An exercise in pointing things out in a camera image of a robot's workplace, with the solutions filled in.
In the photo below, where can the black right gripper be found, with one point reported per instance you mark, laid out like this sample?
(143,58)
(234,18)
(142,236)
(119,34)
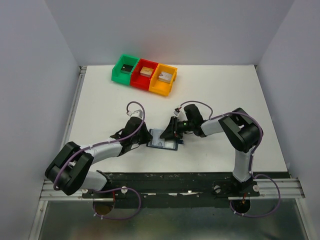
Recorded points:
(171,130)

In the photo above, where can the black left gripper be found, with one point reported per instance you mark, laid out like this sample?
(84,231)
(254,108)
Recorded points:
(147,137)

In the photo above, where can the blue leather card holder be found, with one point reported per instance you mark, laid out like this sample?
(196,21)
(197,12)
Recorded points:
(169,144)

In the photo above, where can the silver credit card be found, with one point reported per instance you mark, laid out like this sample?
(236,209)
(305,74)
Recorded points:
(156,140)

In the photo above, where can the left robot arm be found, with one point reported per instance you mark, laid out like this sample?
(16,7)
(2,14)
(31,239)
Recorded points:
(70,169)

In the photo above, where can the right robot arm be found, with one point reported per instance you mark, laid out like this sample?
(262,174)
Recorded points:
(243,132)

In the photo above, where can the yellow plastic bin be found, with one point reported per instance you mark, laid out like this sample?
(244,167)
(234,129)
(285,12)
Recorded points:
(159,87)

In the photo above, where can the grey block in yellow bin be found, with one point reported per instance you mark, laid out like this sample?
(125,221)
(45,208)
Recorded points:
(165,77)

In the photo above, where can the red plastic bin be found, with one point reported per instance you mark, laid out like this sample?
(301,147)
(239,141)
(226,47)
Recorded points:
(142,82)

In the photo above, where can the wooden block in red bin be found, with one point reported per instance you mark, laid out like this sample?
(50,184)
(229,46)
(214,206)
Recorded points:
(146,71)

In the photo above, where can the green plastic bin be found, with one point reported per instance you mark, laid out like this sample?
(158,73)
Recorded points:
(117,75)

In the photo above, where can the black block in green bin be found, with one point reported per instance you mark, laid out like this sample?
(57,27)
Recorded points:
(126,68)

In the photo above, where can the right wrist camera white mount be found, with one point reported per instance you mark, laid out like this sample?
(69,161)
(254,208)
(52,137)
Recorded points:
(179,113)

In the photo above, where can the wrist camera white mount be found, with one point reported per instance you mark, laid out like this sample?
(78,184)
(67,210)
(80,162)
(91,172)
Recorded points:
(179,113)
(137,113)

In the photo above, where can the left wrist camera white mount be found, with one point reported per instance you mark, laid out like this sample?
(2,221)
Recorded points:
(137,113)

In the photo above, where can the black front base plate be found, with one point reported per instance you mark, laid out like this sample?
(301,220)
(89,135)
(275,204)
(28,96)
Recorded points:
(173,189)

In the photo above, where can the aluminium table edge rail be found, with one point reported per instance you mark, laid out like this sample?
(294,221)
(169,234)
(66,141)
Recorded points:
(74,104)

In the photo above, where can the aluminium front extrusion rail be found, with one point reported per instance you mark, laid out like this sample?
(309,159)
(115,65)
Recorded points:
(285,188)

